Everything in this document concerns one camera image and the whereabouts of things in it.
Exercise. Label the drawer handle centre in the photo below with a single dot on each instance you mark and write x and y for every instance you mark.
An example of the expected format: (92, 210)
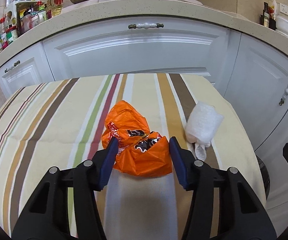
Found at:
(146, 26)

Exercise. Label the orange printed plastic bag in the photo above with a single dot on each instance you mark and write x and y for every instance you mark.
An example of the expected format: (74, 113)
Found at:
(142, 152)

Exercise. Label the white bowl stack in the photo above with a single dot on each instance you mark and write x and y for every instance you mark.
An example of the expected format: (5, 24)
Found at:
(282, 25)

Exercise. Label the cooking oil bottle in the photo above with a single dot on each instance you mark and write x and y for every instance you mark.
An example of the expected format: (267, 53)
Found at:
(56, 7)

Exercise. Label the white crumpled paper towel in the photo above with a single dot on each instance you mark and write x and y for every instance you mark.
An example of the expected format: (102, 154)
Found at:
(201, 128)

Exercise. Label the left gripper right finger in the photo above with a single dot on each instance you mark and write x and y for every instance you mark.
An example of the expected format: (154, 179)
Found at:
(241, 213)

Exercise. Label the striped tablecloth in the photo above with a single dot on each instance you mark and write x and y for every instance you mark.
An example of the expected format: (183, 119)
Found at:
(61, 123)

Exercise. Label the white wall socket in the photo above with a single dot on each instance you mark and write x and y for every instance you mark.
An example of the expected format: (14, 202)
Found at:
(283, 9)

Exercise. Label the white spice rack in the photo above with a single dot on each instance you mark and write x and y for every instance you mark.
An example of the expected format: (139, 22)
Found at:
(25, 15)

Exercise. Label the drawer handle left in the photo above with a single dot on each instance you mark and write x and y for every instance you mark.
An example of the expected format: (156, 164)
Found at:
(11, 67)

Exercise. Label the dark sauce bottle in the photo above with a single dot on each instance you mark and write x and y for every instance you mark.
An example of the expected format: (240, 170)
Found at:
(266, 15)

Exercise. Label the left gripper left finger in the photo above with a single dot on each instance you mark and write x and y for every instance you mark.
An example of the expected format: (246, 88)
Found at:
(45, 215)

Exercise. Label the red-lidded jar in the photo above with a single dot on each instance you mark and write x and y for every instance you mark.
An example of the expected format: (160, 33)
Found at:
(11, 34)

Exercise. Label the cabinet door handle left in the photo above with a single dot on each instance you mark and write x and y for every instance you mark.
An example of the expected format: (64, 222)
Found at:
(284, 96)

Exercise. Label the drawer handle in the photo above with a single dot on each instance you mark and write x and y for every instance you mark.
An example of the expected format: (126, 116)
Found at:
(146, 26)
(11, 67)

